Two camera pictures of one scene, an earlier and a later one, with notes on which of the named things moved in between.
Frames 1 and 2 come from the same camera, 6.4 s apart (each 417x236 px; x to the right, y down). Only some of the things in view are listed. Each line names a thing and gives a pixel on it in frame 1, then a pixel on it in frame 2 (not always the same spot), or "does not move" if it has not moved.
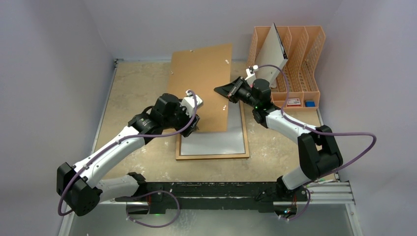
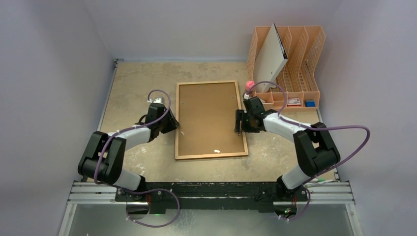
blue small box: (310, 103) does not move
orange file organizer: (301, 45) does not move
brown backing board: (200, 71) → (207, 117)
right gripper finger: (230, 89) → (238, 117)
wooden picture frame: (203, 156) does not move
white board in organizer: (271, 58) does not move
